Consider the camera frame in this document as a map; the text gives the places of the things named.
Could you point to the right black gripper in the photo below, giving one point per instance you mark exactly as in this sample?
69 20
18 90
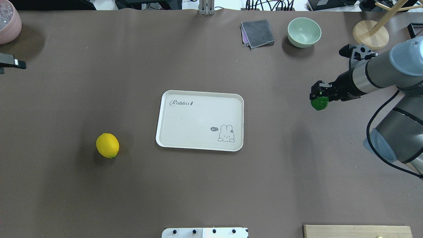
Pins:
343 85

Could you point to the green lime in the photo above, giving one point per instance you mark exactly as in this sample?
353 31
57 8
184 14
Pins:
319 105

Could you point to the yellow lemon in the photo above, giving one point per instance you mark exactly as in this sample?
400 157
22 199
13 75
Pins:
107 145

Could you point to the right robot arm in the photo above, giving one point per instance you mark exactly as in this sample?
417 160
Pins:
394 132

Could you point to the mirror tray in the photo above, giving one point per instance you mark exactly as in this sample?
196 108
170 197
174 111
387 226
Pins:
414 29

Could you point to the cream rabbit tray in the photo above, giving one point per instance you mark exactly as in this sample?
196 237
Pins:
201 120

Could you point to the green ceramic bowl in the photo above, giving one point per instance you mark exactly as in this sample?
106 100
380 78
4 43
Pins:
303 32

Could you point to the wooden cup stand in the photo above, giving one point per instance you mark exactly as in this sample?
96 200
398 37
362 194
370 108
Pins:
373 34

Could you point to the grey folded cloth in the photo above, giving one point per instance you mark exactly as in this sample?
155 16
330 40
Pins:
256 33

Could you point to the wooden cutting board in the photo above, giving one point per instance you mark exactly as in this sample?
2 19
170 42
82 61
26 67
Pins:
356 231

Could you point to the pink bowl with ice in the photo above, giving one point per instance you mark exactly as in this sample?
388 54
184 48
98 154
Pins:
11 25

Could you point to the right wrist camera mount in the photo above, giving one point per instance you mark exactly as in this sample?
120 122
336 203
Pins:
357 52

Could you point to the aluminium frame post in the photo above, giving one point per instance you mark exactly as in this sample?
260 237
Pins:
206 7

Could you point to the white camera pole mount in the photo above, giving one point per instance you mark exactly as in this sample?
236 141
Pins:
206 232

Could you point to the metal tongs handle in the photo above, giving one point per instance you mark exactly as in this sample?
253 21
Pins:
8 60

